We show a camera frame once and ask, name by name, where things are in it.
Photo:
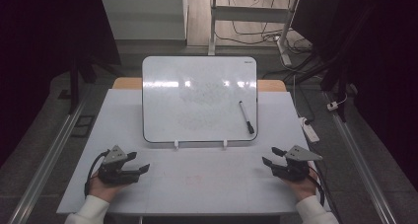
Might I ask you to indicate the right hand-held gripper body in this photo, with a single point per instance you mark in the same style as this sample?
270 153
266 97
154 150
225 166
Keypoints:
299 155

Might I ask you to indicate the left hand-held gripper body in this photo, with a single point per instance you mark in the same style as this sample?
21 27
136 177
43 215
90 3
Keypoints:
113 155

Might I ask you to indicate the whiteboard marker with black cap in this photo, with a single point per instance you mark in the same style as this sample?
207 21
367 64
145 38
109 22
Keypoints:
246 117

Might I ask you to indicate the white whiteboard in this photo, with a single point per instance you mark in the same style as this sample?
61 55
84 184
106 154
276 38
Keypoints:
197 112

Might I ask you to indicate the person's right hand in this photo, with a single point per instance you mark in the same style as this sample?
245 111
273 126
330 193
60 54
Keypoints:
302 189

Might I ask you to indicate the person's left hand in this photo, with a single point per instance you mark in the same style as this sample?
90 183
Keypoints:
103 191

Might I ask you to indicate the white power strip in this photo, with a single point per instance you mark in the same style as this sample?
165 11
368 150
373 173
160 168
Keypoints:
309 130

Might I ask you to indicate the black plug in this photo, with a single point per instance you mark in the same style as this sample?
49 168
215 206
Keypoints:
308 121

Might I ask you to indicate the white whiteboard support clip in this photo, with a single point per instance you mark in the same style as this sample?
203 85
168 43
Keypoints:
176 144
225 144

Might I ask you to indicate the small white adapter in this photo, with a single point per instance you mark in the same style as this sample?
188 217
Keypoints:
332 106

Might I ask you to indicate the black metal stand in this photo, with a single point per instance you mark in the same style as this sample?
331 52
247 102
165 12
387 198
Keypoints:
75 82
338 86

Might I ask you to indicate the white cabinet panel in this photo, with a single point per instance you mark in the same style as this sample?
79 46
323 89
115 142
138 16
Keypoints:
144 16

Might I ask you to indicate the black floor frame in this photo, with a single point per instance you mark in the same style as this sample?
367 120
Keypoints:
74 132

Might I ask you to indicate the aluminium floor rail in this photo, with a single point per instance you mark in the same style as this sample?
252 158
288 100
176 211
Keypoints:
49 158
361 164

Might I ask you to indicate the white desk frame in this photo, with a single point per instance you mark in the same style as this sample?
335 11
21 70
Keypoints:
249 14

